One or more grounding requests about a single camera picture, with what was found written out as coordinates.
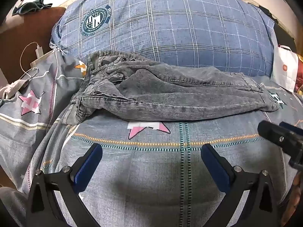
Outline white paper bag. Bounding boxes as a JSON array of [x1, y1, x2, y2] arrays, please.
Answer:
[[270, 28, 299, 93]]

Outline grey face mask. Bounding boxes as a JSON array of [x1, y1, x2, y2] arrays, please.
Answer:
[[0, 67, 39, 100]]

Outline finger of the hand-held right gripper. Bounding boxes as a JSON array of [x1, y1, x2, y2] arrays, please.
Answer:
[[258, 120, 303, 168]]

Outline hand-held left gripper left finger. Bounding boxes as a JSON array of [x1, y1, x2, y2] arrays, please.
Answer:
[[28, 144, 103, 227]]

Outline grey denim pants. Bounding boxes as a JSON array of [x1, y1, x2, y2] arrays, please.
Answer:
[[62, 50, 281, 125]]

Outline brown wooden nightstand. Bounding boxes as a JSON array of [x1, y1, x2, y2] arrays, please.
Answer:
[[0, 6, 67, 83]]

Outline red packet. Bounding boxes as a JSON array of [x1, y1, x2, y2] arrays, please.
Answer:
[[295, 53, 303, 93]]

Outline grey star printed bedsheet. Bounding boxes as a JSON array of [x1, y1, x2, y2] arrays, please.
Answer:
[[0, 50, 303, 227]]

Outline white charger with cable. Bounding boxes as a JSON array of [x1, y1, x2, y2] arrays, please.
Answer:
[[20, 42, 45, 72]]

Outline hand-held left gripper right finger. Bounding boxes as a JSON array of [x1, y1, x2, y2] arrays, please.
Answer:
[[200, 144, 281, 227]]

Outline blue plaid pillow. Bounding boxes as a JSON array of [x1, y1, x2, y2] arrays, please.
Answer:
[[49, 0, 276, 81]]

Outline dark green cloth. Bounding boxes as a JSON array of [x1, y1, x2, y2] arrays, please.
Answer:
[[12, 0, 53, 14]]

